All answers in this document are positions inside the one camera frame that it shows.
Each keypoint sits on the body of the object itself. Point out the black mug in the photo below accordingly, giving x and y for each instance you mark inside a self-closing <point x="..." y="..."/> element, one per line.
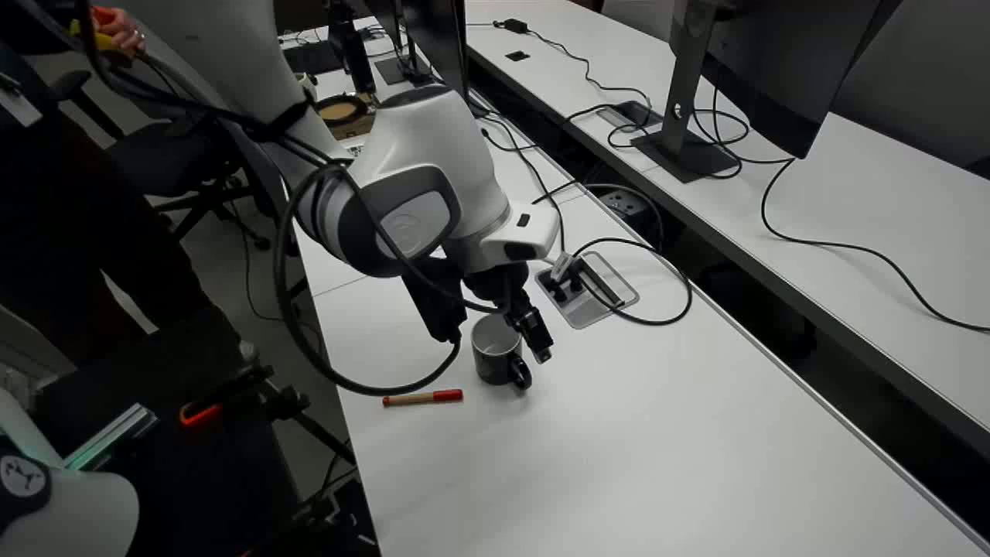
<point x="499" y="354"/>

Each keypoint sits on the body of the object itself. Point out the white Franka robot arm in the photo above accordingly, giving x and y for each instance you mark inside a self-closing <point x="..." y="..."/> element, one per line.
<point x="428" y="157"/>

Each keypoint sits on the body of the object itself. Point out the black power brick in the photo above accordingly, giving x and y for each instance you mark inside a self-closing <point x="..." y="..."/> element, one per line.
<point x="626" y="206"/>

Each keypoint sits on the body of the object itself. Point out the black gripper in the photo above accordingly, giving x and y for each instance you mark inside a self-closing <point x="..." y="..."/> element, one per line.
<point x="494" y="279"/>

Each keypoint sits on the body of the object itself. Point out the silver monitor stand black base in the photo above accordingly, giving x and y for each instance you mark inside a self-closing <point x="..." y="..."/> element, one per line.
<point x="684" y="111"/>

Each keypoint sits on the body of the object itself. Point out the red marker pen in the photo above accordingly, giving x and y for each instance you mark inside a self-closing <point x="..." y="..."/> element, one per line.
<point x="422" y="396"/>

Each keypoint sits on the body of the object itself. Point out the black tripod with red clamp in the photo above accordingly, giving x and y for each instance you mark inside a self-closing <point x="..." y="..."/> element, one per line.
<point x="220" y="406"/>

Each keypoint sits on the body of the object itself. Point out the small black adapter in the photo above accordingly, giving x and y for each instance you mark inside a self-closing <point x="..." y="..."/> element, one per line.
<point x="512" y="25"/>

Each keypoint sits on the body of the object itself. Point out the brown tape roll box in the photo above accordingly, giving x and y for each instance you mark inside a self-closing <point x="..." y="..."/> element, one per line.
<point x="347" y="111"/>

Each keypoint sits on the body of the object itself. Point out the small black square plate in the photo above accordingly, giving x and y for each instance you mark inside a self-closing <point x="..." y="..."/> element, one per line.
<point x="518" y="56"/>

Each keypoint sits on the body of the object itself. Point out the dark monitor stand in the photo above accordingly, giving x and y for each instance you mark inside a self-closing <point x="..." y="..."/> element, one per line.
<point x="443" y="41"/>

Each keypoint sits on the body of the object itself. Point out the orange red object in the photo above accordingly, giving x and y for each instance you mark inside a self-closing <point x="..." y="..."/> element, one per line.
<point x="112" y="25"/>

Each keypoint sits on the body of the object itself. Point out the black office chair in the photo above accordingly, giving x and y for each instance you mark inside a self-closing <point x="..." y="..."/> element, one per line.
<point x="187" y="164"/>

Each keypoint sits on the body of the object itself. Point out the black computer monitor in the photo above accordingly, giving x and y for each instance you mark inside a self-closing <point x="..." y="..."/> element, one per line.
<point x="794" y="64"/>

